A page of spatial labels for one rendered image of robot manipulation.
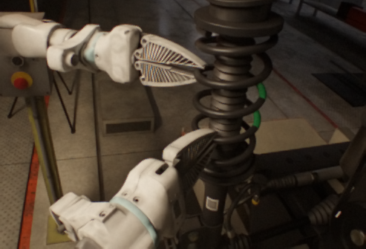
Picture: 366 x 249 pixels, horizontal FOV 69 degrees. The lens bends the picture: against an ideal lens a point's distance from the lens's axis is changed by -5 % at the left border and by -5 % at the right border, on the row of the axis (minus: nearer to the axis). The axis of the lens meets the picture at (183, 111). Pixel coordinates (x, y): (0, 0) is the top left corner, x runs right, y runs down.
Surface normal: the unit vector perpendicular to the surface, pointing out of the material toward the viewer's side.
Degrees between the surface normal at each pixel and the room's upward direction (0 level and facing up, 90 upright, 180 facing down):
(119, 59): 83
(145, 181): 54
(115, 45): 82
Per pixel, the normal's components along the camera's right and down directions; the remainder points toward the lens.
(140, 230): 0.65, -0.28
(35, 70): 0.29, 0.58
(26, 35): -0.25, 0.32
